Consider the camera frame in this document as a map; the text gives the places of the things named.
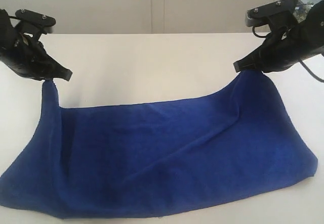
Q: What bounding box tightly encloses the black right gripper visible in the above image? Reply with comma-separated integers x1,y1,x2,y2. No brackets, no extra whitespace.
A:
233,16,311,73

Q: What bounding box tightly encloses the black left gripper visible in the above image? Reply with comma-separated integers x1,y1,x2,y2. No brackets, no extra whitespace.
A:
1,24,72,82

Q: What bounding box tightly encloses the blue towel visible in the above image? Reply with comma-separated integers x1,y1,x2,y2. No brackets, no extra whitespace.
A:
1,71,318,218

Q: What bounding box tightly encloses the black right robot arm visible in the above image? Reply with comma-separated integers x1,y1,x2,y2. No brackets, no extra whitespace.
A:
233,0,323,73

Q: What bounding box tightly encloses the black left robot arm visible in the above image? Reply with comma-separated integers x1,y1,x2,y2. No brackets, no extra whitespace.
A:
1,9,72,81

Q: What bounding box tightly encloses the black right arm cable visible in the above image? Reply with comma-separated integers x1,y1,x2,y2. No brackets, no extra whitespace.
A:
252,24,324,83

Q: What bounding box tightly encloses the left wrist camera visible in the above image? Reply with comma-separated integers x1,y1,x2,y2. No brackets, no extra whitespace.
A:
15,9,56,34

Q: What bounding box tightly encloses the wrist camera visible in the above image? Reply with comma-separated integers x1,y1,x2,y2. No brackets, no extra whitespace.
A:
15,9,56,34
245,0,295,27

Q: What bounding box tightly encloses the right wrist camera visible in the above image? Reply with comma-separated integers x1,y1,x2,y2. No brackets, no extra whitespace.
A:
245,0,295,27

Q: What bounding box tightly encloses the beige wall panel board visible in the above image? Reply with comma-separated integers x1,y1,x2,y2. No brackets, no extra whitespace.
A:
1,0,276,34

